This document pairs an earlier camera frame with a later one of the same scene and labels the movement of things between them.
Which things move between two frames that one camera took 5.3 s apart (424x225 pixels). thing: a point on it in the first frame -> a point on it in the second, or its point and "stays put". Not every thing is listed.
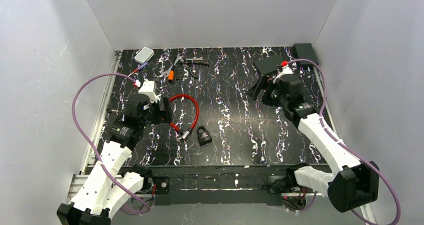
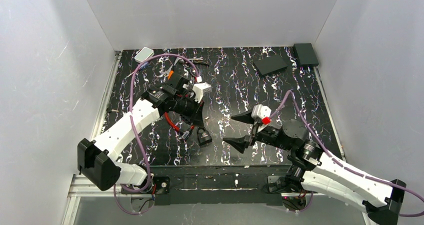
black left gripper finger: (163, 116) -> (198, 120)
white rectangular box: (144, 55) stays put
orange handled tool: (170, 73) stays put
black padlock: (204, 137) stays put
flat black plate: (269, 64) stays put
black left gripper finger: (167, 107) -> (187, 120)
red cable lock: (186, 134) stays put
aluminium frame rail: (79, 181) stays put
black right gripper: (261, 84) -> (251, 134)
